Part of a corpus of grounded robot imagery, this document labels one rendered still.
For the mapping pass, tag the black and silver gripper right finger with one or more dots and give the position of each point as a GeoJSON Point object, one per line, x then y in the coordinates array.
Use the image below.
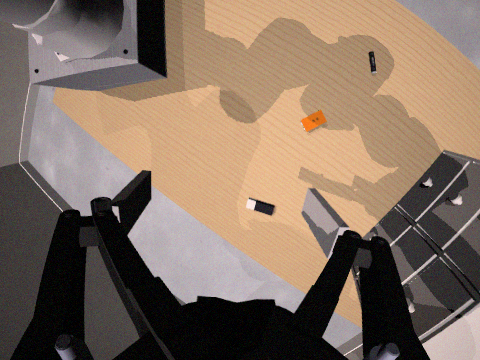
{"type": "Point", "coordinates": [387, 329]}

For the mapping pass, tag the grey drawer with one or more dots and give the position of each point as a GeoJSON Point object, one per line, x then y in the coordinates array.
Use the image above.
{"type": "Point", "coordinates": [392, 227]}
{"type": "Point", "coordinates": [434, 297]}
{"type": "Point", "coordinates": [411, 254]}
{"type": "Point", "coordinates": [434, 183]}
{"type": "Point", "coordinates": [465, 253]}
{"type": "Point", "coordinates": [452, 214]}

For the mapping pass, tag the orange nine-volt battery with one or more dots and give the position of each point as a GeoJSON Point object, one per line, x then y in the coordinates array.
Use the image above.
{"type": "Point", "coordinates": [313, 120]}

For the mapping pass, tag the black and white eraser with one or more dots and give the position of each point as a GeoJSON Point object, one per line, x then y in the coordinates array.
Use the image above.
{"type": "Point", "coordinates": [260, 206]}

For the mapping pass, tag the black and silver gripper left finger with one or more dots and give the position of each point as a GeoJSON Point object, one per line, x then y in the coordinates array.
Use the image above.
{"type": "Point", "coordinates": [56, 331]}

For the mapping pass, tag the black cylindrical battery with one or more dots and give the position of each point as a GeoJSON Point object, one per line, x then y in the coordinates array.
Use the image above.
{"type": "Point", "coordinates": [372, 62]}

